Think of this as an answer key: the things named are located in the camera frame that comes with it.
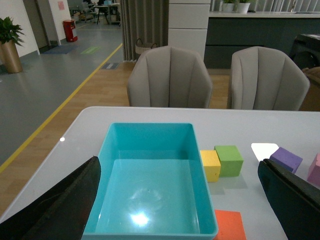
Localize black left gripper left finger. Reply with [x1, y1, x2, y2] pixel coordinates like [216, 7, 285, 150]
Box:
[0, 156, 101, 240]

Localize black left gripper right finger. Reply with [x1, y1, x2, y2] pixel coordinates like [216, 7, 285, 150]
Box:
[257, 159, 320, 240]

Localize pink foam block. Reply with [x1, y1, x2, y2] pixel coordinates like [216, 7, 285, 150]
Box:
[307, 153, 320, 187]

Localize far purple foam block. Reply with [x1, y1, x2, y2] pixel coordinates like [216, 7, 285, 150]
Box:
[269, 147, 303, 174]

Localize left orange foam block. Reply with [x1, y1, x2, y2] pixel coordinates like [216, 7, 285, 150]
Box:
[214, 209, 247, 240]

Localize green foam block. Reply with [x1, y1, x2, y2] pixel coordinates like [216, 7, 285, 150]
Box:
[214, 145, 244, 178]

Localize yellow foam block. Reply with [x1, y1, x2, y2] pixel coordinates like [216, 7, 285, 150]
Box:
[200, 150, 221, 183]

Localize teal plastic bin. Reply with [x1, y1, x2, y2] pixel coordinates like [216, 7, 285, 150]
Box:
[82, 122, 218, 240]

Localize right beige chair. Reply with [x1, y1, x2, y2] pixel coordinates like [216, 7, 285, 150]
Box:
[227, 46, 310, 111]

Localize beige chair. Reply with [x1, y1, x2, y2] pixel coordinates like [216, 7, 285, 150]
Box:
[227, 46, 310, 111]
[127, 46, 213, 109]

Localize potted plant gold pot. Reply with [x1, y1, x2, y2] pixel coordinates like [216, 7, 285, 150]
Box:
[0, 16, 24, 74]

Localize left beige chair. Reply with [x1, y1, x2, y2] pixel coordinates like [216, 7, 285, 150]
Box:
[127, 46, 213, 109]

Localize woven basket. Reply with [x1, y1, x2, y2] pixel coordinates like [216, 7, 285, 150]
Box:
[135, 38, 158, 55]

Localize dark counter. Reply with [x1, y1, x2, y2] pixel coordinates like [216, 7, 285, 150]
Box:
[204, 12, 320, 69]

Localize red bin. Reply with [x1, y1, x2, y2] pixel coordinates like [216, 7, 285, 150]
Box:
[62, 19, 78, 42]

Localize white plant pot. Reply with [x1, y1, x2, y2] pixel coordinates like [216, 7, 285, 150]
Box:
[236, 0, 251, 14]

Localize white cabinet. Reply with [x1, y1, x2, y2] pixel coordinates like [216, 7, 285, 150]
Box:
[168, 0, 211, 58]

